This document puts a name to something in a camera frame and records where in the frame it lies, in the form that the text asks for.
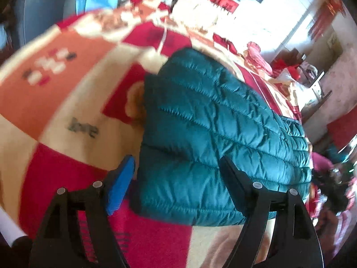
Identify teal puffer jacket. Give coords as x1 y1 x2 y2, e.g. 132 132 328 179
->
131 47 313 226

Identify pink folded cloth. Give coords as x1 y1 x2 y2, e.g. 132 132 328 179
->
245 41 275 76

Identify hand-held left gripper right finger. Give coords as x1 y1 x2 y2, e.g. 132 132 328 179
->
220 156 324 268

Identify red hanging decoration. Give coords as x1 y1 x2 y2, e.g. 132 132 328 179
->
312 0 345 35

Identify white bar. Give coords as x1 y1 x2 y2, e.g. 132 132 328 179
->
0 208 26 245

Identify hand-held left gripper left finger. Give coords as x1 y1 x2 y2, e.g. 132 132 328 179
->
29 155 136 268

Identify red floral printed blanket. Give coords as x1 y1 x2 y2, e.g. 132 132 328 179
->
0 0 309 268

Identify light blue cloth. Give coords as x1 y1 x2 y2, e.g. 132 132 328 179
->
76 0 119 14

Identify white pillow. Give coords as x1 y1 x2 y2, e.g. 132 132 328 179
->
277 68 300 86

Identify cream fringed pillow cover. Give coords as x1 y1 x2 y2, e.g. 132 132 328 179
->
170 0 224 34

